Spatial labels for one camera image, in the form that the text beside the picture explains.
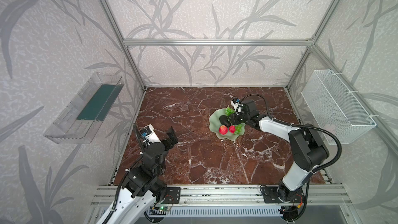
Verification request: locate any red fake apple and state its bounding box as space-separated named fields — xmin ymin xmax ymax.
xmin=229 ymin=125 xmax=237 ymax=134
xmin=219 ymin=125 xmax=229 ymax=135

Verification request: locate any green fake grape bunch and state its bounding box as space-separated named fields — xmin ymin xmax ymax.
xmin=224 ymin=107 xmax=244 ymax=135

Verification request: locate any dark fake avocado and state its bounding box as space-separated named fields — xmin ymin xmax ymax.
xmin=219 ymin=115 xmax=231 ymax=128

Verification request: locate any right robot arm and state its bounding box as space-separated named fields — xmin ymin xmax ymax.
xmin=228 ymin=98 xmax=330 ymax=202

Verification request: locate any green scalloped fruit bowl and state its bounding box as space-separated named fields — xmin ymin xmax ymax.
xmin=209 ymin=107 xmax=245 ymax=141

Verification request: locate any green circuit board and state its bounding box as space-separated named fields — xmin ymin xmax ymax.
xmin=149 ymin=206 xmax=172 ymax=216

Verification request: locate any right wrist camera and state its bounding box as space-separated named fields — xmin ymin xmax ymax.
xmin=231 ymin=97 xmax=243 ymax=115

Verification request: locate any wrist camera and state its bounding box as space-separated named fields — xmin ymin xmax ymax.
xmin=231 ymin=97 xmax=243 ymax=115
xmin=140 ymin=124 xmax=161 ymax=147

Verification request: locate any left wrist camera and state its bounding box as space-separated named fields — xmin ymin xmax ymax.
xmin=140 ymin=124 xmax=161 ymax=147

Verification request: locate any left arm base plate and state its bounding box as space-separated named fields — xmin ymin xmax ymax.
xmin=156 ymin=187 xmax=181 ymax=205

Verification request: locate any aluminium front rail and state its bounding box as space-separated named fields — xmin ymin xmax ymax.
xmin=88 ymin=184 xmax=352 ymax=207

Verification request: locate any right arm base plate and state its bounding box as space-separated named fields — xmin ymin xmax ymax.
xmin=260 ymin=185 xmax=304 ymax=205

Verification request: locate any clear acrylic wall shelf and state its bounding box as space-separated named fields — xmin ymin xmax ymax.
xmin=44 ymin=72 xmax=124 ymax=144

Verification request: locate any white wire mesh basket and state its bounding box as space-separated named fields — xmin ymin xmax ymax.
xmin=302 ymin=69 xmax=377 ymax=144

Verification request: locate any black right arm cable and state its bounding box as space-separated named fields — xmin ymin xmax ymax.
xmin=239 ymin=94 xmax=343 ymax=175

